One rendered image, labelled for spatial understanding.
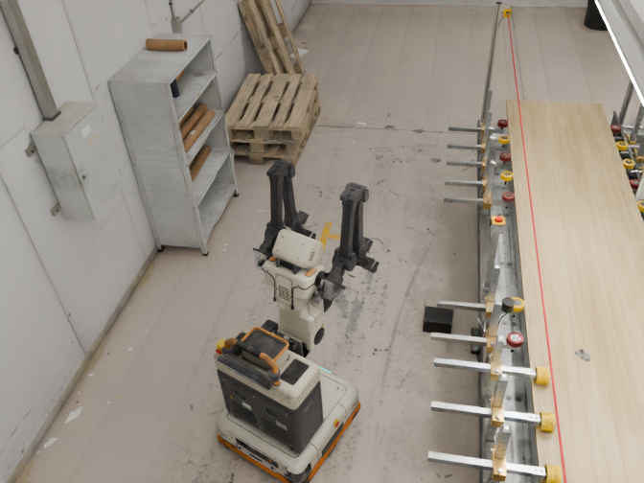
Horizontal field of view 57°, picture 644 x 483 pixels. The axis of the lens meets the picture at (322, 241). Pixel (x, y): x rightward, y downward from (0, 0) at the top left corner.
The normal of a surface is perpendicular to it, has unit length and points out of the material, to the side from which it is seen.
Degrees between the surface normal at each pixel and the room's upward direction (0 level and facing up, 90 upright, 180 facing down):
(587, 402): 0
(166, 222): 90
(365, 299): 0
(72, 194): 90
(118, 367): 0
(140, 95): 90
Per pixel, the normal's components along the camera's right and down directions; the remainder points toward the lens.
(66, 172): -0.19, 0.63
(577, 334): -0.05, -0.77
